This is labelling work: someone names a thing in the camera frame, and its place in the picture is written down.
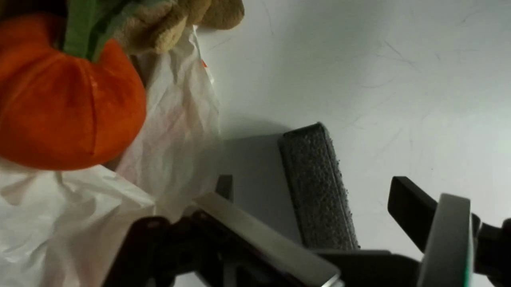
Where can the brown plush toy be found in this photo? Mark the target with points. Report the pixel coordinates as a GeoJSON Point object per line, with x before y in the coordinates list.
{"type": "Point", "coordinates": [158, 25]}

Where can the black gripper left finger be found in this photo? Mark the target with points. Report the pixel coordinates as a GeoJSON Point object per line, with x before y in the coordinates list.
{"type": "Point", "coordinates": [277, 250]}

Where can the red plush tomato toy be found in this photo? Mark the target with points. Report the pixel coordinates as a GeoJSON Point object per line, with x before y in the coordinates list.
{"type": "Point", "coordinates": [68, 94]}

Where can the white plastic bag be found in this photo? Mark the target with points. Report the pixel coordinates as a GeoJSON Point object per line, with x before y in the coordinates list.
{"type": "Point", "coordinates": [63, 228]}

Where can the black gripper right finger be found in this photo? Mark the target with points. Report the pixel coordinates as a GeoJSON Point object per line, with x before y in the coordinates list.
{"type": "Point", "coordinates": [447, 260]}

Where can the round white table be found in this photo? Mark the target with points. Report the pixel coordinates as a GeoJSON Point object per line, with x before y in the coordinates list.
{"type": "Point", "coordinates": [416, 87]}

